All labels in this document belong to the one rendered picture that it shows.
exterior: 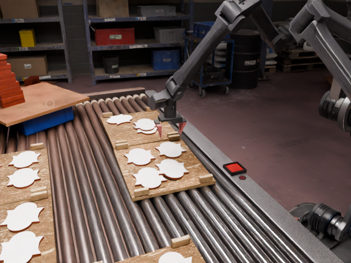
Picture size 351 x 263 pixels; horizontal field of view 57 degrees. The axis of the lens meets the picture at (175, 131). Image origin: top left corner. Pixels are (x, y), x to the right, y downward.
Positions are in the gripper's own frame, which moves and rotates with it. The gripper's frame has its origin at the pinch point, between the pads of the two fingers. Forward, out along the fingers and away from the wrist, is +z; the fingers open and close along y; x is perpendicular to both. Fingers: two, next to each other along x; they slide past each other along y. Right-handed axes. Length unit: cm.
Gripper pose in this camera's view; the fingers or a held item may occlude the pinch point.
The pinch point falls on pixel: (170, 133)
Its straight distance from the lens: 150.8
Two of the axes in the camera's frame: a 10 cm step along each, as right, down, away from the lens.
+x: -3.3, -4.0, 8.5
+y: 9.4, -1.4, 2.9
